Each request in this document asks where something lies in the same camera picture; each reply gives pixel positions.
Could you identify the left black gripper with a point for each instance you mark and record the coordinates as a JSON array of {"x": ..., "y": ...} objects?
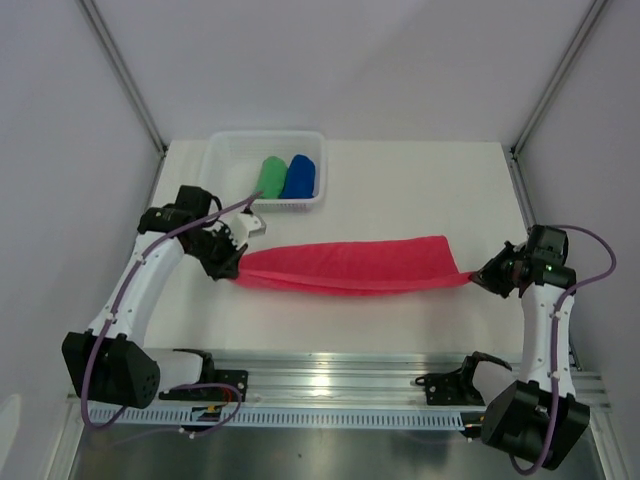
[{"x": 227, "y": 268}]

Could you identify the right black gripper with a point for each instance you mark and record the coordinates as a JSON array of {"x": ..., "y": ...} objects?
[{"x": 486, "y": 275}]

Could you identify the white plastic basket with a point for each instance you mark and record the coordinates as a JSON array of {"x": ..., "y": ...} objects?
[{"x": 232, "y": 162}]

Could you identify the green towel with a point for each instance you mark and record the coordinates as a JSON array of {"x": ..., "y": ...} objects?
[{"x": 272, "y": 177}]

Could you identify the blue towel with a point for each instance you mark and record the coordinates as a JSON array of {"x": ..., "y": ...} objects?
[{"x": 300, "y": 179}]

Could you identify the pink towel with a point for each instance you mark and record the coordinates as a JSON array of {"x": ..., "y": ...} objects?
[{"x": 374, "y": 268}]

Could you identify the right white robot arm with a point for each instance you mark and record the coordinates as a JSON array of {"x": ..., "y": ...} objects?
[{"x": 532, "y": 414}]

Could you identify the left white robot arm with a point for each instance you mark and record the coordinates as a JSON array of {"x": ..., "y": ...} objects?
[{"x": 107, "y": 363}]

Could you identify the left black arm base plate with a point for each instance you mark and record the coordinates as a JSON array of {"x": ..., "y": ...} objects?
[{"x": 213, "y": 386}]

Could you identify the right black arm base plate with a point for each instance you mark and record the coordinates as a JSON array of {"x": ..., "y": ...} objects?
[{"x": 456, "y": 388}]

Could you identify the aluminium rail frame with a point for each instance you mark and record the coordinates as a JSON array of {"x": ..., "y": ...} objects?
[{"x": 326, "y": 380}]

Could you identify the white slotted cable duct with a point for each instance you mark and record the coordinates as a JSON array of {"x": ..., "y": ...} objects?
[{"x": 296, "y": 418}]

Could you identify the right aluminium corner post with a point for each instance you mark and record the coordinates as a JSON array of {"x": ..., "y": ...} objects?
[{"x": 571, "y": 53}]

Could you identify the aluminium corner post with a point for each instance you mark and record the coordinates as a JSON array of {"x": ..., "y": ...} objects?
[
  {"x": 571, "y": 53},
  {"x": 108, "y": 45}
]

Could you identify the left aluminium corner post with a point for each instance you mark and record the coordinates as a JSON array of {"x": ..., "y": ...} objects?
[{"x": 108, "y": 45}]

